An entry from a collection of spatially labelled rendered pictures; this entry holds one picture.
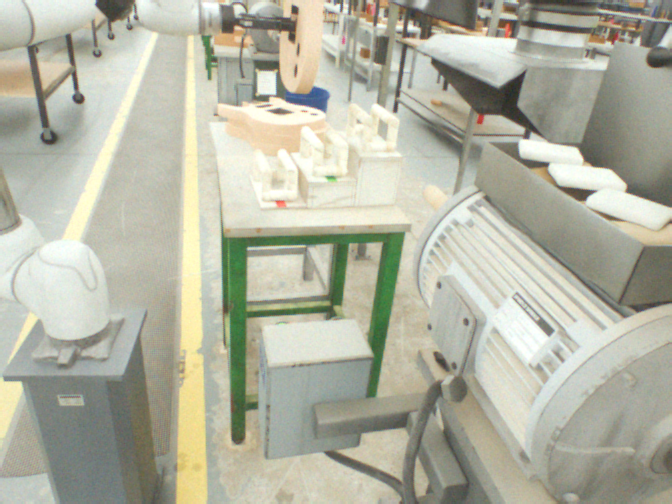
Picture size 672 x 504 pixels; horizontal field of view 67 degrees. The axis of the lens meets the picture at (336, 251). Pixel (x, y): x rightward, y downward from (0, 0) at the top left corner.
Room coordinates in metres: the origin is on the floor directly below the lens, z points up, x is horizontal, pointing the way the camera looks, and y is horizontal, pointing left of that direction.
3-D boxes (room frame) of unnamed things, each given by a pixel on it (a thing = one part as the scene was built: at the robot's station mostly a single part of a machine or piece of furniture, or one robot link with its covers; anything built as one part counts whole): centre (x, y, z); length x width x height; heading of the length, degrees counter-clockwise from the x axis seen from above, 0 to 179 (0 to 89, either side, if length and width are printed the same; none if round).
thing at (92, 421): (1.03, 0.64, 0.35); 0.28 x 0.28 x 0.70; 9
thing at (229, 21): (1.55, 0.34, 1.46); 0.09 x 0.08 x 0.07; 109
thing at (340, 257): (2.01, -0.02, 0.45); 0.05 x 0.05 x 0.90; 17
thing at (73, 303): (1.03, 0.65, 0.87); 0.18 x 0.16 x 0.22; 69
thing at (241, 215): (1.67, 0.14, 0.55); 0.62 x 0.58 x 0.76; 17
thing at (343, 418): (0.57, -0.09, 1.02); 0.19 x 0.04 x 0.04; 107
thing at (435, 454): (0.51, -0.17, 1.02); 0.13 x 0.04 x 0.04; 17
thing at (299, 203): (1.59, 0.22, 0.94); 0.27 x 0.15 x 0.01; 20
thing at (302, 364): (0.55, -0.03, 0.99); 0.24 x 0.21 x 0.26; 17
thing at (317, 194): (1.64, 0.08, 0.98); 0.27 x 0.16 x 0.09; 20
